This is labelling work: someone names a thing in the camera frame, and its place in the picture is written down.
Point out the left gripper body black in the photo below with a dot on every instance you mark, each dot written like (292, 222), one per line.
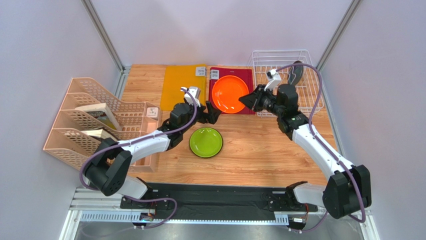
(200, 116)

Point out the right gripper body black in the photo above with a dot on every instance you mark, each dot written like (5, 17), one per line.
(259, 99)

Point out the orange plate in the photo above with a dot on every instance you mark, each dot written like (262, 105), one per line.
(226, 92)

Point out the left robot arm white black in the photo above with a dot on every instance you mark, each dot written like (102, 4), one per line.
(107, 169)

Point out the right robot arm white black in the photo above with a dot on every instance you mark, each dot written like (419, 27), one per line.
(348, 188)

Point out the upper book in rack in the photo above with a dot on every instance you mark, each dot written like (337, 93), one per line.
(102, 113)

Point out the book in rack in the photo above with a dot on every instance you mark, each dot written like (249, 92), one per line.
(102, 113)
(99, 134)

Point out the lower book in rack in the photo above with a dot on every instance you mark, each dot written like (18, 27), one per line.
(99, 134)

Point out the pink magazine file rack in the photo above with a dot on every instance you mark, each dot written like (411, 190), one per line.
(66, 141)

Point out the dark grey plate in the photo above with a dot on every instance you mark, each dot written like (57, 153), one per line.
(295, 74)

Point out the red file folder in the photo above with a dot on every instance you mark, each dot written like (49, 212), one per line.
(245, 74)

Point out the orange file folder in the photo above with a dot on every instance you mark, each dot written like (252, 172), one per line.
(177, 76)

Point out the small white box in organizer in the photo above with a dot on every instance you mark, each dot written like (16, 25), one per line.
(153, 112)

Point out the black base mat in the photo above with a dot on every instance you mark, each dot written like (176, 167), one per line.
(216, 202)

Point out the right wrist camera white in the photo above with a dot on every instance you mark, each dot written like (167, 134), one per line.
(274, 79)

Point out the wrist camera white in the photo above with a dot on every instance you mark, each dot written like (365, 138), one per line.
(274, 79)
(191, 95)

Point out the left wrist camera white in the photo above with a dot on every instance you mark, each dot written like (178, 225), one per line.
(191, 95)

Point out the white wire dish rack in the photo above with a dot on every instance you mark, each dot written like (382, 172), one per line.
(307, 89)

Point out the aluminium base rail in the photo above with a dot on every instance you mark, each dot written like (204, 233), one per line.
(93, 216)

